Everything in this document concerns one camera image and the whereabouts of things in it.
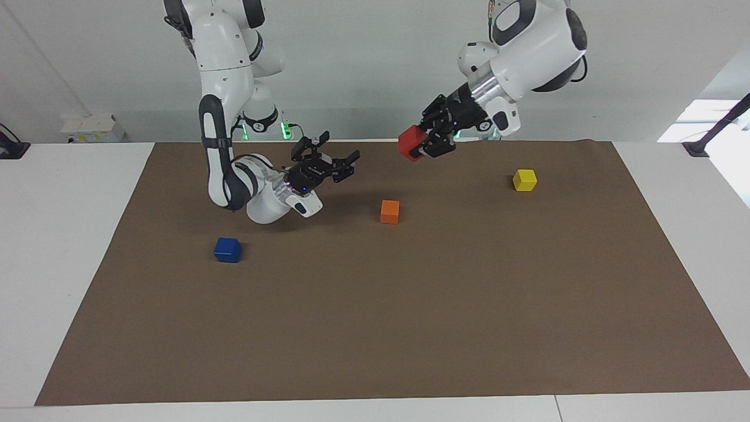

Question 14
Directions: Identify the small black table clamp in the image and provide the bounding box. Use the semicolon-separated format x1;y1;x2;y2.
0;122;31;160

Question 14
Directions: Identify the brown paper mat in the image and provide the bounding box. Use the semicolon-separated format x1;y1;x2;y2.
34;139;750;406

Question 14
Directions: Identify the blue wooden block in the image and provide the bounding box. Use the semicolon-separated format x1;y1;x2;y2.
213;237;243;264

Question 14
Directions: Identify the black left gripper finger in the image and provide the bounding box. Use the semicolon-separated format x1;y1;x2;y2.
418;131;458;161
420;94;451;131

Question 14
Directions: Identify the black clamp with slanted rod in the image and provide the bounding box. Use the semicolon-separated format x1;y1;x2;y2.
682;93;750;158

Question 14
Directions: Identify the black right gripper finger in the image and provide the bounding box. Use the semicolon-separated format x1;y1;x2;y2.
291;131;330;162
328;149;362;184

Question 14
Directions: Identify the white box with yellow label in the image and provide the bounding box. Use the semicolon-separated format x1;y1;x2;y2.
61;113;126;144

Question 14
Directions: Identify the red wooden block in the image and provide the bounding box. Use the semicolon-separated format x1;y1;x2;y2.
398;124;429;162

